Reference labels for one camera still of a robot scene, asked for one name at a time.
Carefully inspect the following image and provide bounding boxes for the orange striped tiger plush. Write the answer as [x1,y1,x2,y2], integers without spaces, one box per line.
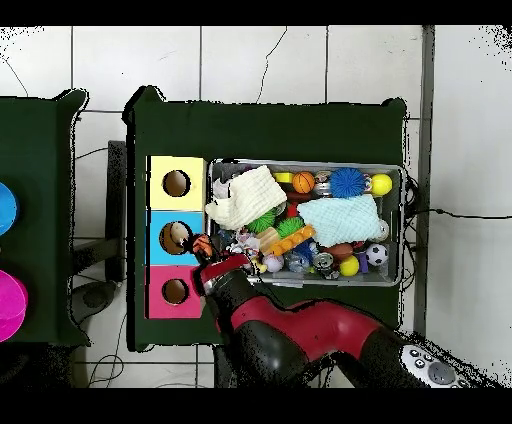
[191,233,215,259]

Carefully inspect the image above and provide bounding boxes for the cream waffle cloth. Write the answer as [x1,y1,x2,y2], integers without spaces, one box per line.
[204,164,288,232]

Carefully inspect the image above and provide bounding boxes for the orange toy building brick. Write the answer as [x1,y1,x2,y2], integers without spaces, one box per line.
[269,224,317,257]

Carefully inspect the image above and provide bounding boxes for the mint green waffle cloth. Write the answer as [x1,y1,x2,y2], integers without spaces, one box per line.
[297,194,385,248]

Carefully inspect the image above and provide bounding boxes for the wooden box with three holes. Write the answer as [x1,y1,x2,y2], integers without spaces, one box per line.
[144,154,209,320]

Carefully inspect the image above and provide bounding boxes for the green spiky rubber ball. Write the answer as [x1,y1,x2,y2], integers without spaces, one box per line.
[276,216,306,239]

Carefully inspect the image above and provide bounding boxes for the silver tin can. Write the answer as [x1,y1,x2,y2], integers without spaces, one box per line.
[311,251,335,271]

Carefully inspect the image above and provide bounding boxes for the small orange basketball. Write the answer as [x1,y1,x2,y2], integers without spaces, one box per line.
[292,171,317,195]

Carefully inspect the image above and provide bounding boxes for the black upright panel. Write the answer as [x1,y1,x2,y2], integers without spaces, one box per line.
[104,139,128,283]

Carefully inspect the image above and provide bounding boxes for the dark grey rounded base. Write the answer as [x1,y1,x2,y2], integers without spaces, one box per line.
[69,279,117,325]

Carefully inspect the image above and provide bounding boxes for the dark green tablecloth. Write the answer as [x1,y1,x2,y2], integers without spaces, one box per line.
[122,84,409,354]
[0,88,91,348]

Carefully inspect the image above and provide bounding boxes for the blue spiky rubber ball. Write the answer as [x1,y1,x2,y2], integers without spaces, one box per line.
[329,166,368,200]

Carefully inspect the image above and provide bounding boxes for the small soccer ball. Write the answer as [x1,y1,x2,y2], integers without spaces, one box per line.
[365,243,390,267]

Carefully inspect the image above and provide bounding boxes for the pink round disc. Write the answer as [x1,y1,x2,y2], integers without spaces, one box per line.
[0,269,29,343]

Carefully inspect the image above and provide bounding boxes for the blue round disc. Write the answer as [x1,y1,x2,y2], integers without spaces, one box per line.
[0,181,20,237]

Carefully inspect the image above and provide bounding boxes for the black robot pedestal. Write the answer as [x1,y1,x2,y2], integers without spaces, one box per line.
[213,345,241,388]

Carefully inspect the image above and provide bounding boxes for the shallow wire mesh bin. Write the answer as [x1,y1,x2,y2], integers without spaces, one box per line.
[205,158,406,288]

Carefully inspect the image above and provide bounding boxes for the black floor cable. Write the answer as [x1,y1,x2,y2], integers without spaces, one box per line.
[407,206,512,220]

